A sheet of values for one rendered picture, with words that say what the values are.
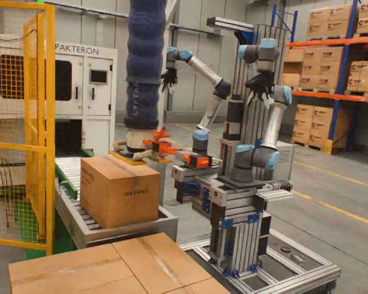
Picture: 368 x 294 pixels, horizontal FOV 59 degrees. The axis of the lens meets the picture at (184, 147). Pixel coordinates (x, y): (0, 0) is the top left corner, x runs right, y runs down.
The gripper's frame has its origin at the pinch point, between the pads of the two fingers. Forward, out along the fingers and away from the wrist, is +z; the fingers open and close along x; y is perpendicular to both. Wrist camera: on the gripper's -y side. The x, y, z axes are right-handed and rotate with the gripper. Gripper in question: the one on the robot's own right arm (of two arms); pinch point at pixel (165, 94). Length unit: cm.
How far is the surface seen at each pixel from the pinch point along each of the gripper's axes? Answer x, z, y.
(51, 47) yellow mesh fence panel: 45, -27, -76
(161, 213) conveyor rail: -12, 94, -3
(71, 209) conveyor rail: 16, 93, -66
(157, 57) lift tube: -40, -24, -29
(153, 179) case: -22, 61, -18
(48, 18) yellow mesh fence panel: 46, -48, -77
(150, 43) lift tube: -41, -31, -35
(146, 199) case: -23, 76, -22
